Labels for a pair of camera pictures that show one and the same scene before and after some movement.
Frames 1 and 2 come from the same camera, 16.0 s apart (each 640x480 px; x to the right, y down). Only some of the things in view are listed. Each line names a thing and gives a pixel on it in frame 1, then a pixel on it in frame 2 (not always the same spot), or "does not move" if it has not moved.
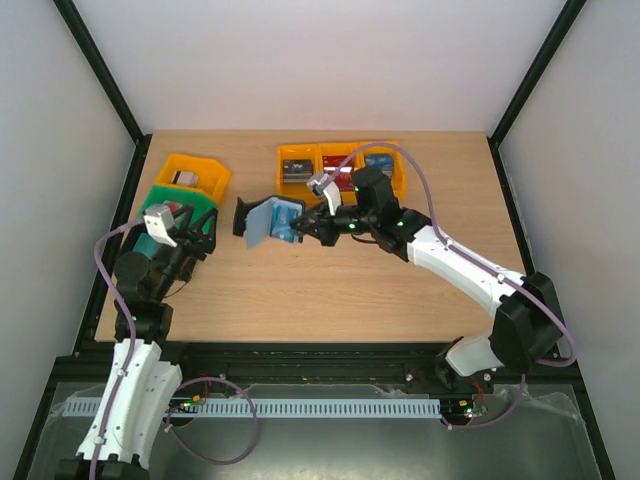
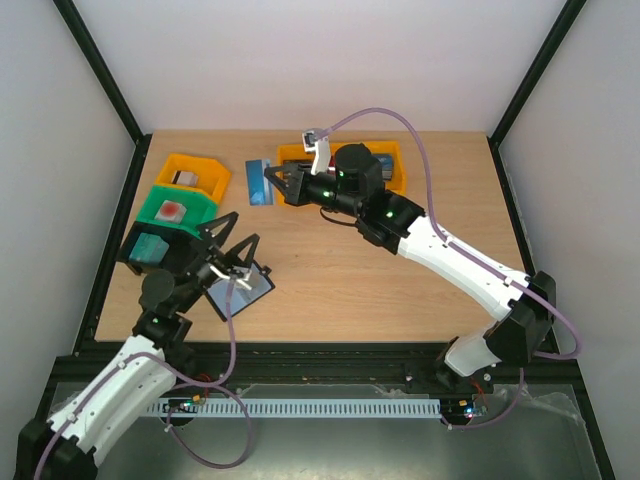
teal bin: (147, 246) does not move
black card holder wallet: (252, 220) → (244, 290)
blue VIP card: (282, 213) → (260, 188)
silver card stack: (185, 178) does not move
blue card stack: (384, 162) does not move
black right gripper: (323, 226) → (298, 185)
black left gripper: (202, 243) → (214, 256)
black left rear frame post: (102, 69) does not move
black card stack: (297, 171) does not move
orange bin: (212, 176) does not move
